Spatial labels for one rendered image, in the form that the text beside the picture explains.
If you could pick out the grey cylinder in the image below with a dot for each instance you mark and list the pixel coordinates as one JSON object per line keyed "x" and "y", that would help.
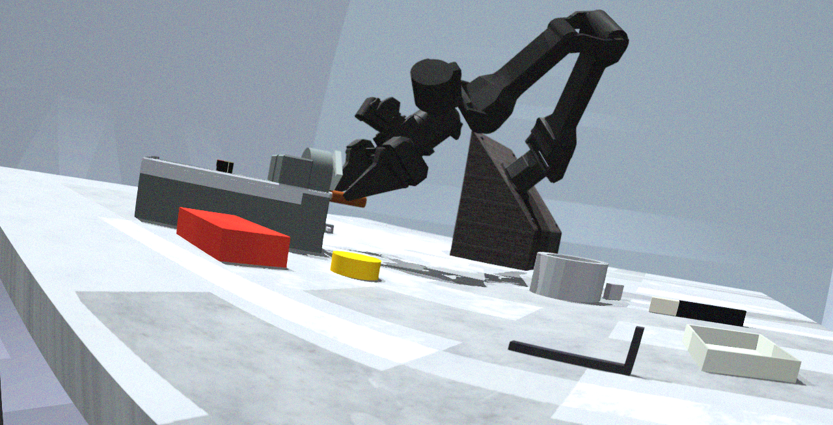
{"x": 568, "y": 278}

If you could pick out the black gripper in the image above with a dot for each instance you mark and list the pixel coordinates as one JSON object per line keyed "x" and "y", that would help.
{"x": 395, "y": 163}

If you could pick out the yellow short cylinder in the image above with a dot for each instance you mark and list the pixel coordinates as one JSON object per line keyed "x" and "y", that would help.
{"x": 355, "y": 265}

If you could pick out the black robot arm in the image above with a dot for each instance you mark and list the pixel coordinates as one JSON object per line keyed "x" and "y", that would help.
{"x": 489, "y": 100}

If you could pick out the red rectangular block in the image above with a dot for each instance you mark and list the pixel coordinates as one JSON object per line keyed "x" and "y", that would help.
{"x": 229, "y": 238}

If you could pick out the dark grey l-shaped bar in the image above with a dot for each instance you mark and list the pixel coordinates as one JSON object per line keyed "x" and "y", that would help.
{"x": 580, "y": 360}

